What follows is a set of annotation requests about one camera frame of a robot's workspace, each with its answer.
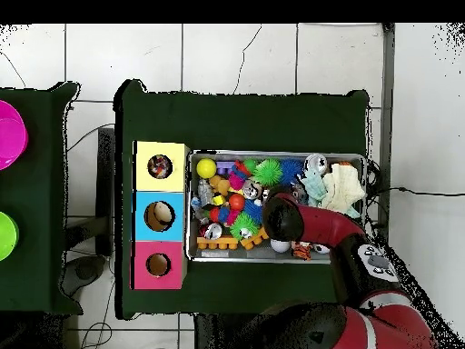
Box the green spiky ball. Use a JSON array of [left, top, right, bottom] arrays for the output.
[[252, 157, 283, 189]]

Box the white colourful patterned cloth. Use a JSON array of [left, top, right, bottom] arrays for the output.
[[147, 155, 173, 179]]

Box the mint green cloth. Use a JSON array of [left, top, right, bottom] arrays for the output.
[[297, 167, 329, 209]]

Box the cream knitted cloth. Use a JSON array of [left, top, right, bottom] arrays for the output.
[[319, 162, 367, 219]]

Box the silver mesh bin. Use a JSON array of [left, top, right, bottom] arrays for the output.
[[184, 149, 367, 265]]

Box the wooden box with three holes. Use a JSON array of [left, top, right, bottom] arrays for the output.
[[130, 140, 190, 291]]

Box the brown teddy plush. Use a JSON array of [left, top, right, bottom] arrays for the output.
[[208, 174, 233, 197]]

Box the green spiky toy with eyes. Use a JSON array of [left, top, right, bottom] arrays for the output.
[[229, 212, 262, 241]]

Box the yellow ball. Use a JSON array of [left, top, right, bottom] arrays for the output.
[[194, 158, 218, 180]]

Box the blue spiky ball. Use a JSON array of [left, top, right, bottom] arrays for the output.
[[280, 158, 305, 186]]

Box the white baseball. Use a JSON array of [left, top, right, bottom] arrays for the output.
[[270, 238, 292, 254]]

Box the dark green table cloth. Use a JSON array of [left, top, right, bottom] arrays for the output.
[[114, 79, 371, 321], [0, 81, 84, 314]]

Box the tiger plush toy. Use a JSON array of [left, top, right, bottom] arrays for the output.
[[290, 241, 313, 262]]

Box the pink bowl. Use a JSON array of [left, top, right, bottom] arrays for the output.
[[0, 99, 29, 172]]

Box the green bowl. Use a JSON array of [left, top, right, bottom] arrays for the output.
[[0, 211, 20, 262]]

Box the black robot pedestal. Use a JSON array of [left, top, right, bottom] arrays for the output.
[[193, 313, 255, 349]]

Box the thin black cable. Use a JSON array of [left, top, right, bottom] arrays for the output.
[[366, 185, 465, 198]]

